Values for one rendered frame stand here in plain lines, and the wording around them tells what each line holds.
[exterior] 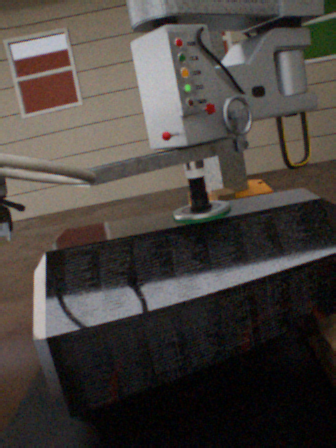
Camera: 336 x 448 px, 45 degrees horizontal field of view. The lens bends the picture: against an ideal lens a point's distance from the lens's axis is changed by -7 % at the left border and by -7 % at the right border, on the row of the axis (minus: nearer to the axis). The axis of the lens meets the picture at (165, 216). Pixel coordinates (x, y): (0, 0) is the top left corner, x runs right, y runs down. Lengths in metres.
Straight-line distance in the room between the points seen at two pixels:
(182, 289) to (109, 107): 6.55
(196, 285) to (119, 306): 0.28
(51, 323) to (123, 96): 6.57
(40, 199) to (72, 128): 1.49
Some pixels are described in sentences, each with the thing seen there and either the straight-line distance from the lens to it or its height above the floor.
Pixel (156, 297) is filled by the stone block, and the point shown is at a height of 0.67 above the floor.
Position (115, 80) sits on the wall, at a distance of 7.89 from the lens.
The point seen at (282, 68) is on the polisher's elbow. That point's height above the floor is 1.41.
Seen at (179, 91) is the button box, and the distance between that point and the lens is 1.39.
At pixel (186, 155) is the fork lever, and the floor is 1.13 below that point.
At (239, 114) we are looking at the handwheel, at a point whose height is 1.24.
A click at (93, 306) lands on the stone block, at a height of 0.68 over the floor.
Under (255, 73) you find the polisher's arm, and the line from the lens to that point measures 1.73.
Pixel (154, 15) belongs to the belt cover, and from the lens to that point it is 1.48.
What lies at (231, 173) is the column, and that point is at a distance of 2.49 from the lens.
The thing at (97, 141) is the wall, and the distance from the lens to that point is 7.89.
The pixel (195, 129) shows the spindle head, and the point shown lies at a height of 1.22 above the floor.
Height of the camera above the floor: 1.27
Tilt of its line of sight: 13 degrees down
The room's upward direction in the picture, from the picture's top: 11 degrees counter-clockwise
